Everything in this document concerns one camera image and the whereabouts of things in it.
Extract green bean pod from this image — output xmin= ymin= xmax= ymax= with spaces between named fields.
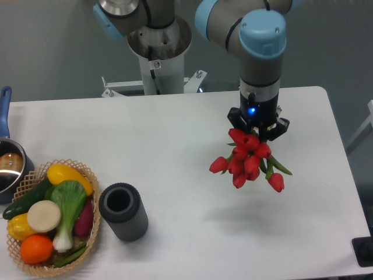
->
xmin=53 ymin=243 xmax=87 ymax=268

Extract dark grey ribbed vase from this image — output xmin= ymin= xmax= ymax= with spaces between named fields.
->
xmin=98 ymin=183 xmax=149 ymax=242

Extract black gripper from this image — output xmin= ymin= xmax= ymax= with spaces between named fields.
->
xmin=227 ymin=80 xmax=290 ymax=141

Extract black box at table edge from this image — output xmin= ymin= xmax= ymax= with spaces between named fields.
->
xmin=351 ymin=236 xmax=372 ymax=267

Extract purple sweet potato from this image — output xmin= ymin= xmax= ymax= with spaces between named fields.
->
xmin=74 ymin=199 xmax=94 ymax=238

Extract orange fruit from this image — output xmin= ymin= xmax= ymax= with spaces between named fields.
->
xmin=20 ymin=234 xmax=53 ymax=264

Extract green cucumber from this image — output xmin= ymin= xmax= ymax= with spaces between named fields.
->
xmin=2 ymin=178 xmax=52 ymax=220

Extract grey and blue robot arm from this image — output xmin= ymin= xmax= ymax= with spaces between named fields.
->
xmin=93 ymin=1 xmax=299 ymax=141

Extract green bok choy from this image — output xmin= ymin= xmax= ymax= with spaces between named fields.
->
xmin=51 ymin=180 xmax=86 ymax=252

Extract red tulip bouquet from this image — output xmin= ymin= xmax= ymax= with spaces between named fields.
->
xmin=209 ymin=128 xmax=292 ymax=193

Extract yellow bell pepper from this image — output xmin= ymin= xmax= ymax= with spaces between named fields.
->
xmin=8 ymin=213 xmax=37 ymax=241

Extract yellow squash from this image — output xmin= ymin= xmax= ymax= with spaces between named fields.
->
xmin=47 ymin=164 xmax=93 ymax=196

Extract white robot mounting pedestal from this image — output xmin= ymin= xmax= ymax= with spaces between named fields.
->
xmin=101 ymin=16 xmax=207 ymax=97

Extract blue handled saucepan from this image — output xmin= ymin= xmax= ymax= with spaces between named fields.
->
xmin=1 ymin=86 xmax=34 ymax=205

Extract beige round disc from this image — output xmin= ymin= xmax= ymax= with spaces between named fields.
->
xmin=27 ymin=200 xmax=61 ymax=233

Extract white frame at right edge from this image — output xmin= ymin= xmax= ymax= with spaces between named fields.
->
xmin=345 ymin=100 xmax=372 ymax=156

